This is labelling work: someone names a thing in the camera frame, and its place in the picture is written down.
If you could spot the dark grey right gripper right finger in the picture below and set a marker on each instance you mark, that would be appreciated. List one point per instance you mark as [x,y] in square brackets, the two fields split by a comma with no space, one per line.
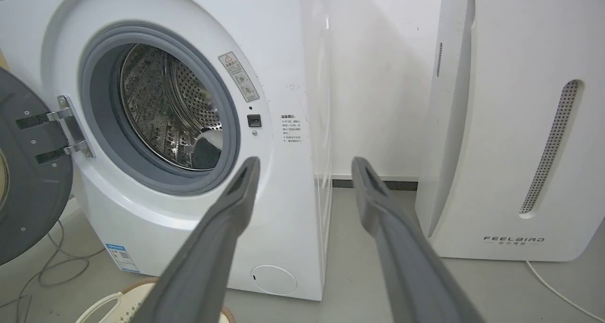
[406,261]

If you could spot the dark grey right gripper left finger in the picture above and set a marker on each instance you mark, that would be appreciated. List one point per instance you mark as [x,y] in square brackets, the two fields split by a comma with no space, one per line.
[208,257]

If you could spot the white laundry basket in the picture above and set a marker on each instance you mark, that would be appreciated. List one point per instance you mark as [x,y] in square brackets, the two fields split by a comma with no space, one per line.
[123,304]

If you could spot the white front-load washing machine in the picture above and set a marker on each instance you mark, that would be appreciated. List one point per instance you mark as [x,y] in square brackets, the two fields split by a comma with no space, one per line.
[283,77]

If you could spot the grey washing machine door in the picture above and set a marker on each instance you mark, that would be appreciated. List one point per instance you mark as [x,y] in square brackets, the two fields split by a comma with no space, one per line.
[28,171]

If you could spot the dark garment inside drum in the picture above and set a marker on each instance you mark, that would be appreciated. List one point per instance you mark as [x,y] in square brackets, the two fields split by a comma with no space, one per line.
[207,152]

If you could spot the white Feelbird air purifier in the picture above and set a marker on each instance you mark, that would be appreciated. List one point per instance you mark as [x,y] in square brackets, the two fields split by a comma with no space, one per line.
[515,124]

